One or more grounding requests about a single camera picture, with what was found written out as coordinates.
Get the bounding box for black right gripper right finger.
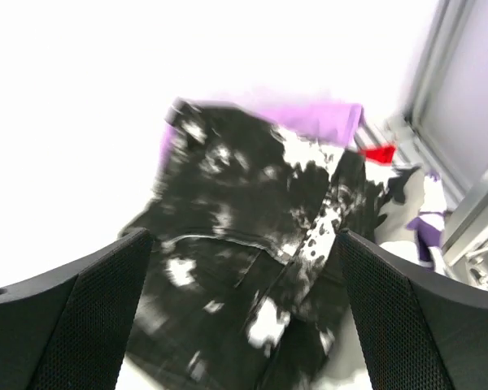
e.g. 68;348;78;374
336;230;488;390

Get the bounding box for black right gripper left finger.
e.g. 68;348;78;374
0;228;153;390

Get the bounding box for grey purple patterned trousers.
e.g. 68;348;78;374
374;165;447;275

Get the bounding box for red trousers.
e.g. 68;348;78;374
358;144;396;166

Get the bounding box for black white patterned trousers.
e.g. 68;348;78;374
126;102;394;389

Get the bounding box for lilac purple trousers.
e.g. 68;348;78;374
158;98;367;176

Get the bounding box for aluminium frame structure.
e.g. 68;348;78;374
387;1;488;291

